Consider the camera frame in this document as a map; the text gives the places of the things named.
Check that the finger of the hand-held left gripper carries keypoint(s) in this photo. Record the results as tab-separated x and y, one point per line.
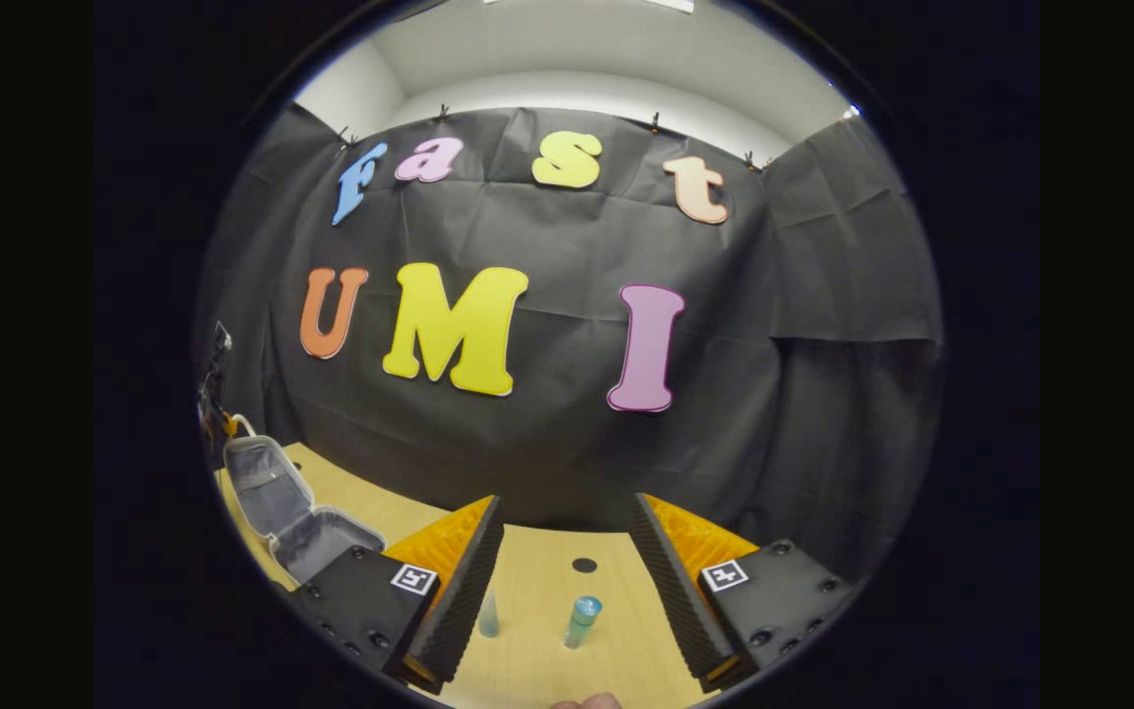
229	425

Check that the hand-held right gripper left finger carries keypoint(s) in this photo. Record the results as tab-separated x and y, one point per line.
464	591

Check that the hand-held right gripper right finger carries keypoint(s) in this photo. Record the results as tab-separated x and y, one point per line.
670	591

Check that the clear blue skin care tube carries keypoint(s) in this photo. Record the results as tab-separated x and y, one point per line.
490	618

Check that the white suitcase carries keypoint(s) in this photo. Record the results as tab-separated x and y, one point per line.
272	492

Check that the teal skin care bottle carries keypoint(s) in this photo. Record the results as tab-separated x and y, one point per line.
582	622

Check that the ceiling light panel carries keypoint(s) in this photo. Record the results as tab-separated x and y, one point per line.
670	4

